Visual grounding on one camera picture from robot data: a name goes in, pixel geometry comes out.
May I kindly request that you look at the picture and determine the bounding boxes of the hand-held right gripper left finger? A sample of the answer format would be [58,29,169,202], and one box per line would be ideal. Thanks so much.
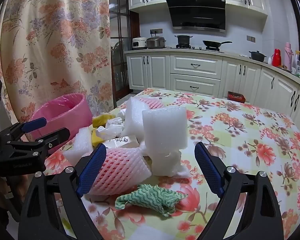
[18,144,108,240]

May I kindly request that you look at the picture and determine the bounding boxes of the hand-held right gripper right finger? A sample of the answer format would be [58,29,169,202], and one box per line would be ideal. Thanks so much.
[194,142,284,240]

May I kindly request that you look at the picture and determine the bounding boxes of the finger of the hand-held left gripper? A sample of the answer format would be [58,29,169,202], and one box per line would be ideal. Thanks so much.
[0,117,47,143]
[5,127,71,157]

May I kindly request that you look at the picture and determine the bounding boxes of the white foam sheet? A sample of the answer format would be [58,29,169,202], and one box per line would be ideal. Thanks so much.
[64,127,93,165]
[140,141,192,178]
[124,97,150,140]

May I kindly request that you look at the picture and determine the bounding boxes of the pink trash bin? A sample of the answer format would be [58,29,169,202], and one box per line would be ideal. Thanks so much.
[30,93,93,153]

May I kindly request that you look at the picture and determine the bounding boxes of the pink foam fruit net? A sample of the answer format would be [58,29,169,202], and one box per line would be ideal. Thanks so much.
[90,147,152,196]
[137,97,165,109]

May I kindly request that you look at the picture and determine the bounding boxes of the yellow sponge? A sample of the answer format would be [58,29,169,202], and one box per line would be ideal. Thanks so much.
[91,130,102,147]
[92,114,115,128]

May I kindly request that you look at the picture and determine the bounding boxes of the white printed packet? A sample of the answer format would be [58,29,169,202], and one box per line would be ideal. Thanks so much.
[102,135,140,153]

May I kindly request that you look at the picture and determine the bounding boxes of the white plastic bag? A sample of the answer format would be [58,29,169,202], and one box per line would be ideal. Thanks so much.
[95,117,127,139]

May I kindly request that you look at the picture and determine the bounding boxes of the white foam block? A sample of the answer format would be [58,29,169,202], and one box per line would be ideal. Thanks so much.
[142,106,188,153]

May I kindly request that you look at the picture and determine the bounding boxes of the green patterned cloth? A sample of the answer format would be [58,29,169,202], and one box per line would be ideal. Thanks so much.
[115,184,188,217]

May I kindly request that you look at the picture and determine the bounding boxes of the red floor bin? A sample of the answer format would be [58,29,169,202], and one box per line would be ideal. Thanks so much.
[227,91,245,103]

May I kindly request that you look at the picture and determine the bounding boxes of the floral curtain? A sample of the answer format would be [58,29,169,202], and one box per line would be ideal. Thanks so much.
[0,0,114,125]

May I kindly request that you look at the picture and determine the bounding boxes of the white lower cabinets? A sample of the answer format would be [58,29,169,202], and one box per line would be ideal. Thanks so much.
[126,54,300,130]

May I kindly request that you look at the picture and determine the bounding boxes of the white rice cooker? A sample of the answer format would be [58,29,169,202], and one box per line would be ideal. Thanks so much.
[132,37,147,50]

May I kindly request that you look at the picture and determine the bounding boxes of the black gas stove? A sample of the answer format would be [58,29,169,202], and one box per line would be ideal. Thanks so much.
[165,45,225,53]

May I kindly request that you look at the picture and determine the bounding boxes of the black casserole pot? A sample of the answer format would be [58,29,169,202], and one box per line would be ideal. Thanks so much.
[249,51,267,62]

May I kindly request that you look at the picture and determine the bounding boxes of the black frying pan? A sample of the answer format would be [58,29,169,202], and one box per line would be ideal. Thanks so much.
[202,40,233,50]

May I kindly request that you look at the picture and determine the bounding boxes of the red thermos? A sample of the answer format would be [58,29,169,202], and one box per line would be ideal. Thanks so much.
[272,48,282,67]

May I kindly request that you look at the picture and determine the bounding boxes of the black stock pot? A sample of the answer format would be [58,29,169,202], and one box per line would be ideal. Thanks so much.
[174,35,193,47]

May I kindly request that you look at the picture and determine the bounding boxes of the dark wooden glass door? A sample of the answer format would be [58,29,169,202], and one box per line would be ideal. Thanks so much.
[109,0,140,100]

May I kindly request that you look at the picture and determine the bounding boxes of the silver pressure cooker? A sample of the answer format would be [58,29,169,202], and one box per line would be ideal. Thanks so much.
[146,36,166,49]

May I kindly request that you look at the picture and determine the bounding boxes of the pink thermos bottle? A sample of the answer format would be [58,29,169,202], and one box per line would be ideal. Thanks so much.
[284,42,293,72]

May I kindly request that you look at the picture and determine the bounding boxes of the white bottle yellow cap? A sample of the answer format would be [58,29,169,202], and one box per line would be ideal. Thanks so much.
[292,51,300,75]

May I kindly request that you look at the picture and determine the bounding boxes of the black range hood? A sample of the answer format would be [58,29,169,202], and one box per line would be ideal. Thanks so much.
[166,0,227,33]

